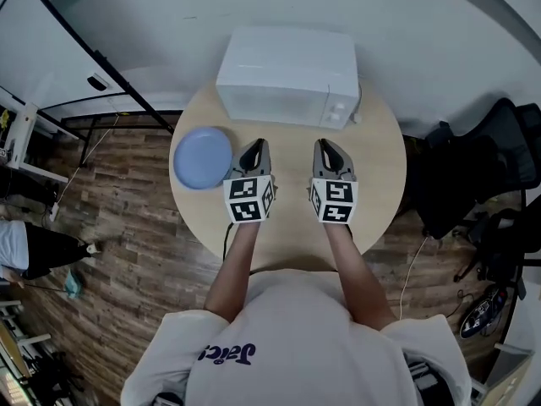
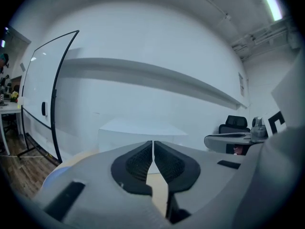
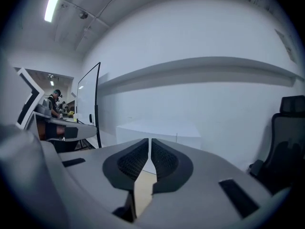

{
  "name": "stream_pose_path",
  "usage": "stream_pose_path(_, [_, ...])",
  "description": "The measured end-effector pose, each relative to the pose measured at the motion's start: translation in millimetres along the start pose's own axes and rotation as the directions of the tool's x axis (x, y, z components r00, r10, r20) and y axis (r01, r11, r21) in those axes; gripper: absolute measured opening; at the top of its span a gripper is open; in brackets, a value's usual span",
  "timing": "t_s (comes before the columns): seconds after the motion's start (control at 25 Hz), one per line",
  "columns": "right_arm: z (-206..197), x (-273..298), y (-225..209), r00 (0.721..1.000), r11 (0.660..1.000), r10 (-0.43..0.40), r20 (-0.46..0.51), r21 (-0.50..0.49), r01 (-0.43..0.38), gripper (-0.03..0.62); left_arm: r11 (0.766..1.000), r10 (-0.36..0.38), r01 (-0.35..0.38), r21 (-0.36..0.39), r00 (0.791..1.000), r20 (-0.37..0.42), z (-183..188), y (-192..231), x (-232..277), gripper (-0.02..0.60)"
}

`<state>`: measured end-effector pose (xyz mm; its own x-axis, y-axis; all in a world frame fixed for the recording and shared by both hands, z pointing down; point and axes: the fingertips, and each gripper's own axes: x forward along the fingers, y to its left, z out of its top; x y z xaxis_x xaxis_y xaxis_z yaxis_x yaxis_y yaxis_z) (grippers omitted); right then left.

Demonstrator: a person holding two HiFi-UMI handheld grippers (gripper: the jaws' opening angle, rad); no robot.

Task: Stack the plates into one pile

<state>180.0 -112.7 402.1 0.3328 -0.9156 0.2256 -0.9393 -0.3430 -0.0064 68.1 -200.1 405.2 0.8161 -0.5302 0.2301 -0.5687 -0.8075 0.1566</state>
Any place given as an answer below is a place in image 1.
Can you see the broom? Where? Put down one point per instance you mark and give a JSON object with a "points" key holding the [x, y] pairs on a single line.
{"points": [[42, 287]]}

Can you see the blue electronic device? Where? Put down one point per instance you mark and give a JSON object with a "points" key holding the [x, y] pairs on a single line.
{"points": [[482, 313]]}

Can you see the person's white t-shirt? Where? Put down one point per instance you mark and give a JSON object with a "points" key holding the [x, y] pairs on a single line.
{"points": [[296, 345]]}

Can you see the green dustpan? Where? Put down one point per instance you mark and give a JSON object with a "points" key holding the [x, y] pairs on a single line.
{"points": [[74, 286]]}

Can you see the person's right forearm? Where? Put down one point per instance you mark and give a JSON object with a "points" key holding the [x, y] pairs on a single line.
{"points": [[359, 277]]}

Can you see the person's left forearm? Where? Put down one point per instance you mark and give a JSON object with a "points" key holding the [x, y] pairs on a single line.
{"points": [[232, 273]]}

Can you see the black whiteboard eraser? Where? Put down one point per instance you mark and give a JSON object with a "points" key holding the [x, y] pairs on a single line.
{"points": [[97, 83]]}

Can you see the whiteboard with black stand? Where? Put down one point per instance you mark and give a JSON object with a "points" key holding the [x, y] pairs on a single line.
{"points": [[42, 49]]}

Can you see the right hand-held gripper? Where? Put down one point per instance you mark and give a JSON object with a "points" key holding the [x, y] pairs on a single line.
{"points": [[334, 201]]}

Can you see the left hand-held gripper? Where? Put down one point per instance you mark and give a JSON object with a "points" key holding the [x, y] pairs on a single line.
{"points": [[245, 197]]}

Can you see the blue plate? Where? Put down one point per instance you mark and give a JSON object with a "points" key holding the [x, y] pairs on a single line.
{"points": [[203, 157]]}

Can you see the white desk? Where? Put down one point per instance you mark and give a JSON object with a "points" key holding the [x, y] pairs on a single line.
{"points": [[21, 142]]}

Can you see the white microwave oven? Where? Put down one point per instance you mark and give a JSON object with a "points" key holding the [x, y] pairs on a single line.
{"points": [[287, 74]]}

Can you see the black grey waist device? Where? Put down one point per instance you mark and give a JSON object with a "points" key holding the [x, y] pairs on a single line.
{"points": [[424, 381]]}

